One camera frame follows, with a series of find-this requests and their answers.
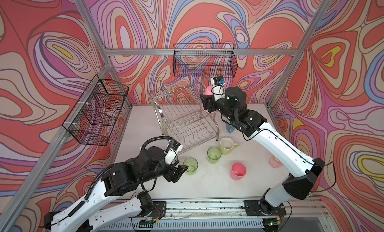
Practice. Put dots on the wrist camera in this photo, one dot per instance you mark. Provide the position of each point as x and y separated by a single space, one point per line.
171 156
218 85

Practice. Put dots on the black wire basket back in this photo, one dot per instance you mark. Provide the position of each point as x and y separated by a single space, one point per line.
209 59

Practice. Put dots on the blue ceramic mug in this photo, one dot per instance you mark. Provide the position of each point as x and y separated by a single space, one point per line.
230 129

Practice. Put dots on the clear pink glass cup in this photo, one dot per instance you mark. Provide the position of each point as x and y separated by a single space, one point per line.
274 162

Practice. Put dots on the green transparent cup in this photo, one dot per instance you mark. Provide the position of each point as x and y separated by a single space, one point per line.
214 154
192 164

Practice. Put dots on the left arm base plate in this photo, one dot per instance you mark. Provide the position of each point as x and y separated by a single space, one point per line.
157 211

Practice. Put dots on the light green ceramic mug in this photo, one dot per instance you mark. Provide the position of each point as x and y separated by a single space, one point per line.
227 145

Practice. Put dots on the pink plastic cup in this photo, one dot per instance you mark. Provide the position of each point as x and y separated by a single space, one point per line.
238 171
208 91

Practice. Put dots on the green transparent cup left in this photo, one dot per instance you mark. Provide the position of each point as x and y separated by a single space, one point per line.
192 164

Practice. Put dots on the steel two-tier dish rack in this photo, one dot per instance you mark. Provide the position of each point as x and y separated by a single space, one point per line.
180 115

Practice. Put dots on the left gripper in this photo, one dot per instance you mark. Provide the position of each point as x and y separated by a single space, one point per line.
178 173

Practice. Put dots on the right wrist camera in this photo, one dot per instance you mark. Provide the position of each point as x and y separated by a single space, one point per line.
218 85

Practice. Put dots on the black wire basket left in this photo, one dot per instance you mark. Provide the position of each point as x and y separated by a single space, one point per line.
99 108

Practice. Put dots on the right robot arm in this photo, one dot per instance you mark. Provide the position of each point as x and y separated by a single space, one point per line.
303 169

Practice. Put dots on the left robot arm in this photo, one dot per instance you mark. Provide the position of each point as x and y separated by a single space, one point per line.
112 196

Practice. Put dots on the green transparent cup right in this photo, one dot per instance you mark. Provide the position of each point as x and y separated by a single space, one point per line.
214 154

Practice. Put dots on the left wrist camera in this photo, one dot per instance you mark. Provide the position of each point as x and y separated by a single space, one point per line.
171 156

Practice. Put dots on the black wire basket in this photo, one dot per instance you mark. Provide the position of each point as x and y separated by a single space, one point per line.
99 108
209 59

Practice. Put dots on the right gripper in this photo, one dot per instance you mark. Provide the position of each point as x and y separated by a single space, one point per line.
208 102

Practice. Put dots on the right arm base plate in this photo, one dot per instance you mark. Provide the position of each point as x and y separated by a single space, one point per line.
257 208

